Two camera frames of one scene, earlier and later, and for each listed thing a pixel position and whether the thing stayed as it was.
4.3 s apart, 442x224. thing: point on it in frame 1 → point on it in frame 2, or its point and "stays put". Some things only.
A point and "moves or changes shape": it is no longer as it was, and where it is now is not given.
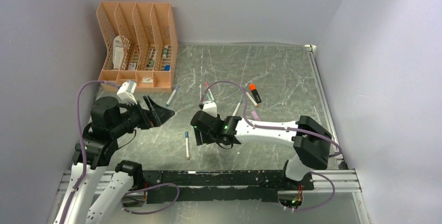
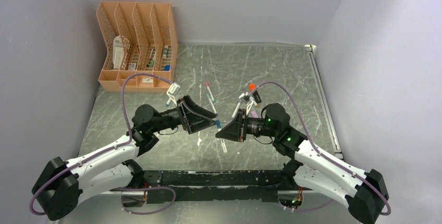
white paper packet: (118, 52) stays put
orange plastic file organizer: (141, 44) stays put
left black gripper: (163, 114) → (198, 123)
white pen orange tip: (187, 143) moves or changes shape
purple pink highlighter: (255, 115) stays put
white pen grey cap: (237, 108) stays put
